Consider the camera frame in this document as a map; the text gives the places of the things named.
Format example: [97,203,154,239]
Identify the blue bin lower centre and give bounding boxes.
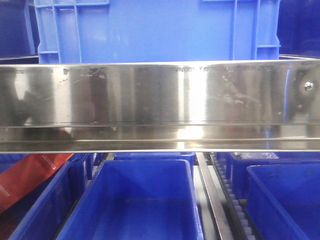
[57,159,204,240]

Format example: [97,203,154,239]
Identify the blue bin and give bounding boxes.
[246,162,320,240]
[57,159,204,240]
[0,153,93,240]
[225,152,320,199]

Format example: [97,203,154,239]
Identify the blue bin rear right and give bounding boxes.
[225,152,320,199]

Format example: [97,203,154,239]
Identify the large blue crate on shelf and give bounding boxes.
[34,0,280,64]

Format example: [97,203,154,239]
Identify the blue bin lower right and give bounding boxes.
[246,162,320,240]

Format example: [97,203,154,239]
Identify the blue bin lower left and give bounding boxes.
[0,153,93,240]

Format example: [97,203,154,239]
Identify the red package in bin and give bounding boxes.
[0,153,73,213]

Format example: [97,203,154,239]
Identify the white roller track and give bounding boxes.
[209,152,257,240]

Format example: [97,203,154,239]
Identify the stainless steel shelf rail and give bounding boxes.
[0,58,320,153]

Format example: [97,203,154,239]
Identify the steel divider rail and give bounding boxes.
[196,152,234,240]

